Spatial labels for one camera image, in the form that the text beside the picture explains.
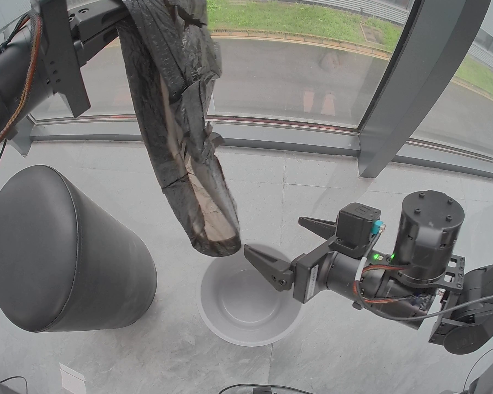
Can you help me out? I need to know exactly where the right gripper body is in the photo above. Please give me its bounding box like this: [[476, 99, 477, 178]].
[[293, 236, 395, 308]]

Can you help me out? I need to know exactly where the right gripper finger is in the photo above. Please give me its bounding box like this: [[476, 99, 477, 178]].
[[244, 244, 293, 293], [299, 217, 337, 239]]

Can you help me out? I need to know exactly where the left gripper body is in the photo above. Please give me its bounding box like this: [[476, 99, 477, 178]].
[[0, 0, 92, 118]]

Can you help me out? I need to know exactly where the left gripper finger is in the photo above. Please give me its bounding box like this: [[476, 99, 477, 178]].
[[68, 0, 126, 40], [74, 27, 122, 66]]

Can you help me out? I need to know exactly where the black plastic bag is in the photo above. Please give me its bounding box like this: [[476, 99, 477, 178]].
[[118, 0, 242, 258]]

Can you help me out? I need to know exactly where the white trash bin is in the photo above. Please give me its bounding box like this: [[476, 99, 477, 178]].
[[196, 242, 305, 347]]

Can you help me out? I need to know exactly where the window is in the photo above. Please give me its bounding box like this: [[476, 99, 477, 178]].
[[0, 0, 493, 179]]

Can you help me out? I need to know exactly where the dark grey round chair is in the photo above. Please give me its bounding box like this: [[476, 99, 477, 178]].
[[0, 164, 158, 333]]

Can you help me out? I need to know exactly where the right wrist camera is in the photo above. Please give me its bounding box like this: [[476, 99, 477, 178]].
[[331, 203, 383, 258]]

